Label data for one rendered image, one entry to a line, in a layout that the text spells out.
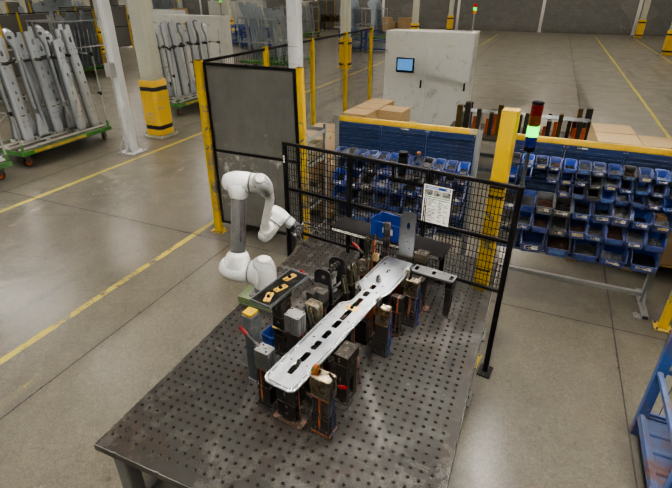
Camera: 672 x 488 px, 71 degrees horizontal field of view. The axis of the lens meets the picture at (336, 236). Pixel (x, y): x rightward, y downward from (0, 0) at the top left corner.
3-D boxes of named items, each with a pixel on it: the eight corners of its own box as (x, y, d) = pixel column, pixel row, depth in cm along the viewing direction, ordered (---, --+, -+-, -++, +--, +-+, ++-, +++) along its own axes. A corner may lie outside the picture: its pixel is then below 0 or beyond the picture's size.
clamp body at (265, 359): (271, 411, 244) (266, 358, 228) (254, 402, 249) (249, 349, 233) (282, 399, 252) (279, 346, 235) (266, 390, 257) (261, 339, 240)
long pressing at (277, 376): (297, 397, 215) (297, 395, 214) (259, 378, 225) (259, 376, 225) (416, 265, 319) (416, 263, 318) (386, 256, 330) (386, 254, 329)
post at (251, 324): (257, 383, 261) (251, 320, 241) (247, 378, 265) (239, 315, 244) (266, 375, 267) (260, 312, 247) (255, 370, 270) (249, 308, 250)
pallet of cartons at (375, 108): (388, 187, 710) (393, 118, 662) (341, 179, 742) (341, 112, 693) (413, 164, 806) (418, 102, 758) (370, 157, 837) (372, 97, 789)
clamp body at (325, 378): (331, 443, 227) (331, 388, 210) (306, 430, 234) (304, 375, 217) (342, 428, 235) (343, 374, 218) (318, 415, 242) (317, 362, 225)
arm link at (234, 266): (246, 286, 320) (215, 281, 323) (254, 277, 336) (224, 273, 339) (248, 174, 298) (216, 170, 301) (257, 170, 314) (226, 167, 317)
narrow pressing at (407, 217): (412, 258, 325) (416, 213, 309) (397, 253, 331) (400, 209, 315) (413, 257, 326) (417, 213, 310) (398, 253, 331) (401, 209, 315)
